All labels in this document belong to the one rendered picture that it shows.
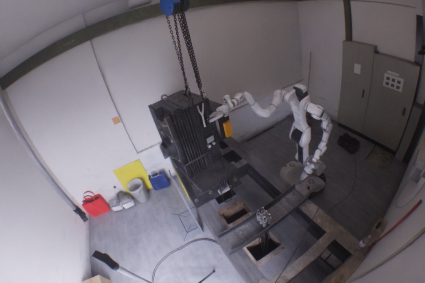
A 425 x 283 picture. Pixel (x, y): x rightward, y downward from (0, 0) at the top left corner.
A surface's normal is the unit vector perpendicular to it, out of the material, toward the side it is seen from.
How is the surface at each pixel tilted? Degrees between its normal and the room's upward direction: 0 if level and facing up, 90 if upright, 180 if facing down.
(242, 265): 0
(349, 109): 90
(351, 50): 90
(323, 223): 0
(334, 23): 90
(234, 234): 0
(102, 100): 90
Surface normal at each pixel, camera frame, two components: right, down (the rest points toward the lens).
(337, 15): -0.87, 0.40
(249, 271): -0.20, -0.84
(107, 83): 0.46, 0.38
